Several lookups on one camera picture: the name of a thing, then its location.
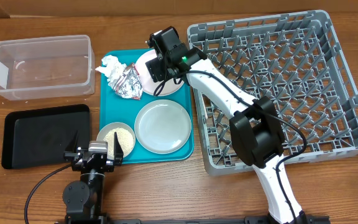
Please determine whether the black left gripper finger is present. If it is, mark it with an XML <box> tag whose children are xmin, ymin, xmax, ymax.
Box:
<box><xmin>65</xmin><ymin>131</ymin><xmax>78</xmax><ymax>152</ymax></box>
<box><xmin>113</xmin><ymin>133</ymin><xmax>124</xmax><ymax>157</ymax></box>

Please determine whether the gray plate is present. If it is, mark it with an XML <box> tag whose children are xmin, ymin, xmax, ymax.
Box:
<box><xmin>134</xmin><ymin>100</ymin><xmax>192</xmax><ymax>154</ymax></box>

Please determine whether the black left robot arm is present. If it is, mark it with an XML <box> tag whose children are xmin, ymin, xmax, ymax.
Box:
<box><xmin>62</xmin><ymin>134</ymin><xmax>124</xmax><ymax>223</ymax></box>

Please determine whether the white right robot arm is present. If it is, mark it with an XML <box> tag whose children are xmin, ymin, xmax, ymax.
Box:
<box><xmin>145</xmin><ymin>26</ymin><xmax>308</xmax><ymax>223</ymax></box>

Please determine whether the gray dishwasher rack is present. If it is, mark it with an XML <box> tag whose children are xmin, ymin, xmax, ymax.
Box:
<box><xmin>187</xmin><ymin>10</ymin><xmax>358</xmax><ymax>163</ymax></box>

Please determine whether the gray bowl of grains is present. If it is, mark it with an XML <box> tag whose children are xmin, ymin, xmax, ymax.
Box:
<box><xmin>96</xmin><ymin>122</ymin><xmax>135</xmax><ymax>159</ymax></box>

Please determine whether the black plastic tray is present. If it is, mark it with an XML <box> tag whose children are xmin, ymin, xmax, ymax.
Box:
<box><xmin>1</xmin><ymin>104</ymin><xmax>91</xmax><ymax>169</ymax></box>

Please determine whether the crumpled foil wrapper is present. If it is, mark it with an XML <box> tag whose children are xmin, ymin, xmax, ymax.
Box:
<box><xmin>108</xmin><ymin>63</ymin><xmax>143</xmax><ymax>100</ymax></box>

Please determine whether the teal serving tray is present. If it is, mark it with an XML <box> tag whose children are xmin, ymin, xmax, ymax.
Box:
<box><xmin>99</xmin><ymin>49</ymin><xmax>194</xmax><ymax>164</ymax></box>

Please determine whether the crumpled white napkin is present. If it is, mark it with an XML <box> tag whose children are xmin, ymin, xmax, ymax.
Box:
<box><xmin>95</xmin><ymin>55</ymin><xmax>127</xmax><ymax>83</ymax></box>

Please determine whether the clear plastic bin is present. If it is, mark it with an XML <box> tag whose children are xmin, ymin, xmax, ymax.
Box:
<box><xmin>0</xmin><ymin>35</ymin><xmax>95</xmax><ymax>101</ymax></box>

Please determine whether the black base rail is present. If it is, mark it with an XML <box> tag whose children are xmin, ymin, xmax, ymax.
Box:
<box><xmin>54</xmin><ymin>214</ymin><xmax>331</xmax><ymax>224</ymax></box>

